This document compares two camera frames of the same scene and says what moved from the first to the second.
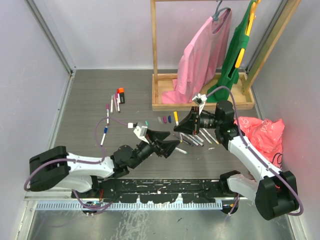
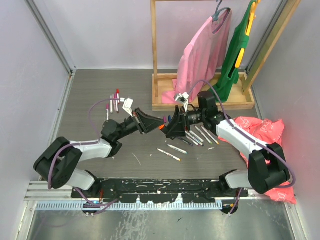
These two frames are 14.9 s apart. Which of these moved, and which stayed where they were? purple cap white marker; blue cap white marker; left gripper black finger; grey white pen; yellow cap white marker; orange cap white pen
Moved: left gripper black finger; yellow cap white marker
Stayed: orange cap white pen; grey white pen; blue cap white marker; purple cap white marker
